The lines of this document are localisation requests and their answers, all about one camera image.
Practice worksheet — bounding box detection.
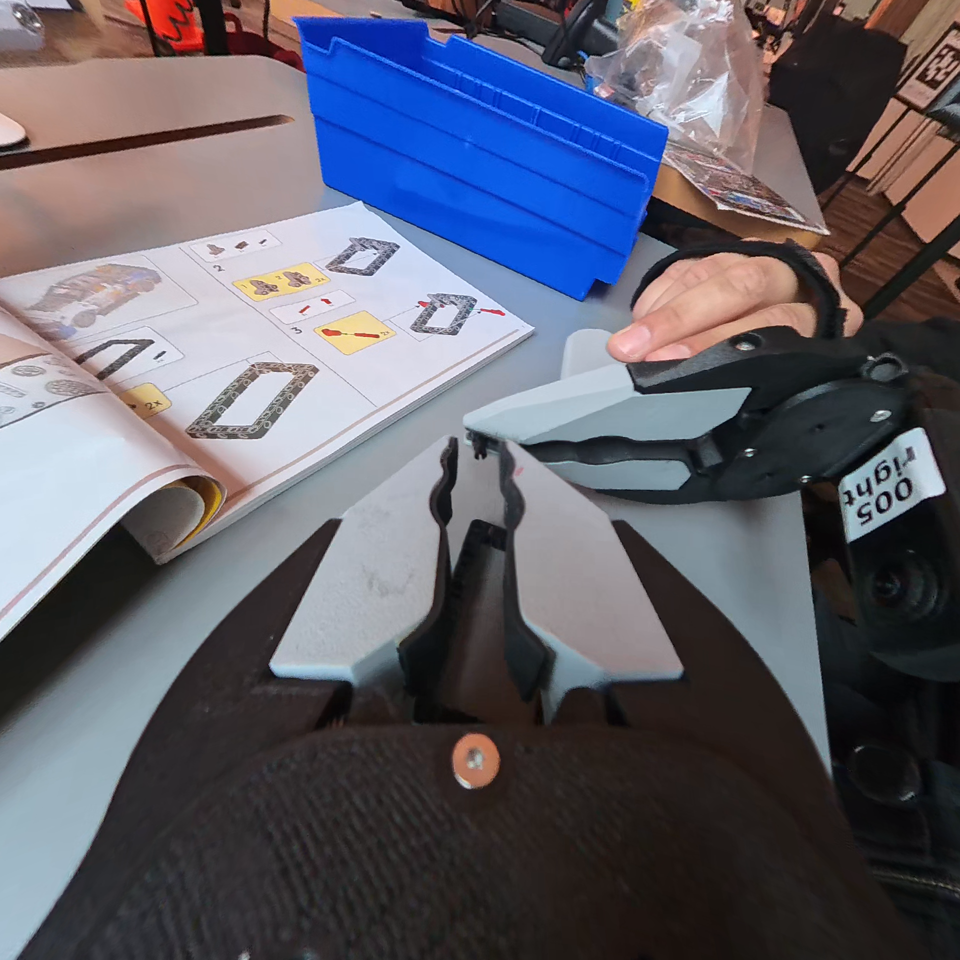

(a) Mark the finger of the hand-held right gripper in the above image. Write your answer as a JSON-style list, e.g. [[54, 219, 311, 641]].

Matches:
[[462, 362, 753, 447], [522, 437, 708, 495]]

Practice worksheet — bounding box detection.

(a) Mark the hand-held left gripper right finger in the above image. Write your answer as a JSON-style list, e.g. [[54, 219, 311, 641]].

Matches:
[[498, 438, 687, 721]]

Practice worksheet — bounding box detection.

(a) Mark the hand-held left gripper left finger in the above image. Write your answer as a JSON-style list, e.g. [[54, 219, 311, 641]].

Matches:
[[268, 435, 460, 695]]

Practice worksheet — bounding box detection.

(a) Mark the black rectangular lego frame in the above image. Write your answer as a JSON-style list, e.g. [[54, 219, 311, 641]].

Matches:
[[438, 517, 520, 721]]

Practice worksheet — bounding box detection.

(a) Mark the lego instruction booklet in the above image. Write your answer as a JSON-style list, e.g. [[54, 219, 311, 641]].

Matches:
[[0, 201, 537, 645]]

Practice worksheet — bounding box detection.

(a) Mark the person's right hand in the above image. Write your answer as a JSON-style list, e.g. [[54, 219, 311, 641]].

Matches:
[[606, 249, 819, 363]]

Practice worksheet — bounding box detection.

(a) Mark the printed sticker sheet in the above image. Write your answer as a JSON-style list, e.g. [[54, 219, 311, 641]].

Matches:
[[652, 142, 831, 237]]

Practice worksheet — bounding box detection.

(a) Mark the blue plastic bin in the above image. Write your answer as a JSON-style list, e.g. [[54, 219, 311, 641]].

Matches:
[[294, 16, 670, 303]]

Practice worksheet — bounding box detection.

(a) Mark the black chair back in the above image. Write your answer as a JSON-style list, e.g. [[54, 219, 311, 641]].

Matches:
[[768, 15, 909, 189]]

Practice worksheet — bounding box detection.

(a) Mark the clear plastic bag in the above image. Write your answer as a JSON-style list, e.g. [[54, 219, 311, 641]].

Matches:
[[583, 0, 768, 177]]

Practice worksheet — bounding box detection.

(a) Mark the black white marker sign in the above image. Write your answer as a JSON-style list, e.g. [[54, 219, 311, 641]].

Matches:
[[896, 22, 960, 114]]

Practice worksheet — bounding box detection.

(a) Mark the orange plastic object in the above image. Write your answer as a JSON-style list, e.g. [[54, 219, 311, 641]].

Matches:
[[123, 0, 207, 57]]

